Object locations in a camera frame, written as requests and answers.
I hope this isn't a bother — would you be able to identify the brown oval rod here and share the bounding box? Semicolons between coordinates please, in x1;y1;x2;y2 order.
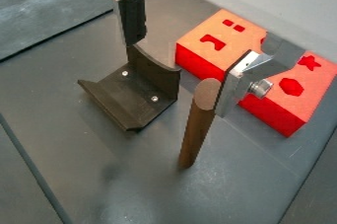
178;78;222;169

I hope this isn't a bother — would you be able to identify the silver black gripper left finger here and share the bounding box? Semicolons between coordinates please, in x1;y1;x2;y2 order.
114;0;147;46

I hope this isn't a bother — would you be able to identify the black plastic holder stand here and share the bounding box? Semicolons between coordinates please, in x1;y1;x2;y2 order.
78;45;180;131

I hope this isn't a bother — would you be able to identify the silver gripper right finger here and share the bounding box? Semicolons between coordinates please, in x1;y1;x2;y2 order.
215;33;305;117

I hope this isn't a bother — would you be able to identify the red shape sorting board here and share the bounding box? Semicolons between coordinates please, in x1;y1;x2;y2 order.
174;8;337;138

